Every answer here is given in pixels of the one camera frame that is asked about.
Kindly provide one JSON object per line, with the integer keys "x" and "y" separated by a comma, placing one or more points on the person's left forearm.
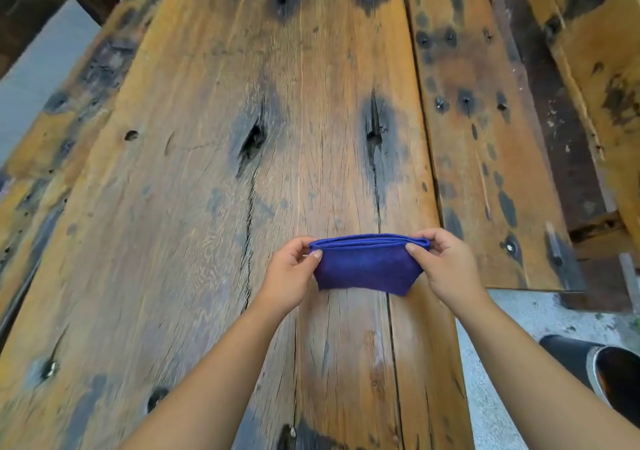
{"x": 210, "y": 384}

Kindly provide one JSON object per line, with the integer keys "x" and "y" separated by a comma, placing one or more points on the person's left hand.
{"x": 287, "y": 274}

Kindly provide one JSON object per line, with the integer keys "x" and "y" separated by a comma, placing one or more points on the person's right forearm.
{"x": 545, "y": 379}

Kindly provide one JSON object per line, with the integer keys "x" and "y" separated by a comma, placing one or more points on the black bucket with metal rim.
{"x": 605, "y": 369}

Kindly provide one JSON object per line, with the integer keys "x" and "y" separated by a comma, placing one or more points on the purple microfibre cloth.
{"x": 367, "y": 264}

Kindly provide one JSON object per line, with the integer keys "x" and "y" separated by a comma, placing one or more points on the person's right hand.
{"x": 450, "y": 269}

